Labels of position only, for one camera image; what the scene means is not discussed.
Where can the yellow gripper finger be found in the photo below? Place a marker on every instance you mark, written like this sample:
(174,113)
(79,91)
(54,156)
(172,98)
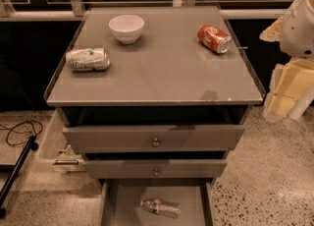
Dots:
(273,32)

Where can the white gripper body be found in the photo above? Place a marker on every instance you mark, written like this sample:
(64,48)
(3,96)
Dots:
(298,31)

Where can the clear plastic water bottle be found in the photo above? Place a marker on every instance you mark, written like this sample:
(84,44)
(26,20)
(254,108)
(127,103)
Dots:
(161,207)

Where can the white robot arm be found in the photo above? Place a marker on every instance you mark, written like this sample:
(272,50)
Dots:
(297,30)

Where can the grey drawer cabinet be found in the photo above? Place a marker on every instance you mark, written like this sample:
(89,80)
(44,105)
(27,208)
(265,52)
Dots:
(166,78)

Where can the grey top drawer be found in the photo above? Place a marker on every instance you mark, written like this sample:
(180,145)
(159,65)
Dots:
(148,138)

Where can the grey drawer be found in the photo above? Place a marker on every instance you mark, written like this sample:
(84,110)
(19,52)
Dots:
(120,205)
(148,138)
(141,169)

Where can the grey middle drawer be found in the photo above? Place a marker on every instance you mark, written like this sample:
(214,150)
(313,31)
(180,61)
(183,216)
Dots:
(141,169)

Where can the grey bottom drawer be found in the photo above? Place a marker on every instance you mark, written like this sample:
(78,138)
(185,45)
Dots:
(120,205)

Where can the red cola can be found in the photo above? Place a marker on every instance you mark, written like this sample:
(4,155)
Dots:
(214,38)

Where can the white ceramic bowl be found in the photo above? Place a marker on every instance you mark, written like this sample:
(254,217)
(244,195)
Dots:
(127,28)

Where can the white green soda can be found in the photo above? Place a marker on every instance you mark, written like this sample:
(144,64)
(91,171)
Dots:
(88,59)

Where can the black stand leg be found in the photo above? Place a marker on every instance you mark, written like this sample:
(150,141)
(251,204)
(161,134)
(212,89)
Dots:
(12,170)

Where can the white cylindrical post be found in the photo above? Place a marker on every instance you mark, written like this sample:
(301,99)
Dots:
(302,104)

